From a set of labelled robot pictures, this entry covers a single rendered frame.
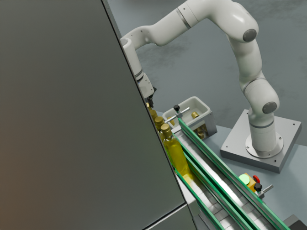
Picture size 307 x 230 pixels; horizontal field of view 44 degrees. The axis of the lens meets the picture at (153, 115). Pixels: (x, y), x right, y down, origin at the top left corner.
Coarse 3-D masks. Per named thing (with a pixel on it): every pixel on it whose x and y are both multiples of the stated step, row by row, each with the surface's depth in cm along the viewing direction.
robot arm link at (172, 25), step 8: (176, 8) 139; (168, 16) 138; (176, 16) 136; (160, 24) 138; (168, 24) 137; (176, 24) 137; (184, 24) 137; (128, 32) 150; (136, 32) 148; (144, 32) 145; (152, 32) 139; (160, 32) 138; (168, 32) 138; (176, 32) 138; (136, 40) 150; (144, 40) 149; (152, 40) 141; (160, 40) 139; (168, 40) 140; (136, 48) 153
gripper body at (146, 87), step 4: (144, 76) 151; (140, 80) 151; (144, 80) 152; (148, 80) 153; (140, 84) 152; (144, 84) 153; (148, 84) 154; (140, 88) 152; (144, 88) 153; (148, 88) 154; (152, 88) 155; (144, 92) 155; (148, 92) 155; (152, 92) 156; (144, 96) 155
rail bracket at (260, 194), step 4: (256, 184) 135; (260, 184) 134; (256, 188) 134; (260, 188) 134; (268, 188) 138; (256, 192) 137; (260, 192) 136; (264, 192) 138; (260, 196) 137; (264, 196) 138
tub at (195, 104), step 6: (186, 102) 207; (192, 102) 209; (198, 102) 206; (180, 108) 207; (186, 108) 209; (192, 108) 211; (198, 108) 210; (204, 108) 202; (168, 114) 206; (174, 114) 207; (186, 114) 210; (198, 114) 207; (204, 114) 195; (174, 120) 209; (186, 120) 206; (192, 120) 194; (174, 126) 206
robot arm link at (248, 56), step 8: (232, 40) 153; (232, 48) 155; (240, 48) 152; (248, 48) 151; (256, 48) 152; (240, 56) 153; (248, 56) 152; (256, 56) 153; (240, 64) 156; (248, 64) 154; (256, 64) 155; (240, 72) 162; (248, 72) 158; (256, 72) 158; (240, 80) 171; (248, 80) 169; (240, 88) 177
